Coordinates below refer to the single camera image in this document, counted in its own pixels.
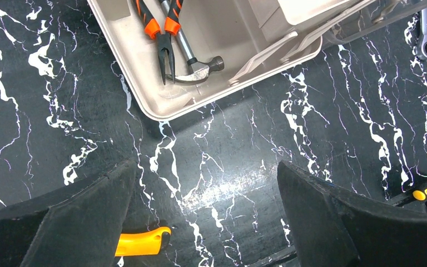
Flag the orange black screwdriver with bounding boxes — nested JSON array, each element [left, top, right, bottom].
[[386, 182, 427, 207]]

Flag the black handled silver tool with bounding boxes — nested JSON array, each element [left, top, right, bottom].
[[159, 1, 225, 84]]

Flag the translucent brown tool box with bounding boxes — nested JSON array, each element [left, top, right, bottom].
[[88, 1, 427, 121]]

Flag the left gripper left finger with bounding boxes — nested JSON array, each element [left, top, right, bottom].
[[0, 159, 136, 266]]

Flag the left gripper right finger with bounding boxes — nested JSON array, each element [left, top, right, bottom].
[[277, 161, 427, 266]]

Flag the red handled pliers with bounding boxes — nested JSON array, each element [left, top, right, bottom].
[[132, 0, 183, 85]]

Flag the black marbled mat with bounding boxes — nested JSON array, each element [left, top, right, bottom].
[[0, 1, 427, 266]]

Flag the orange handled hammer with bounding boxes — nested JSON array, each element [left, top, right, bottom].
[[115, 226, 172, 257]]

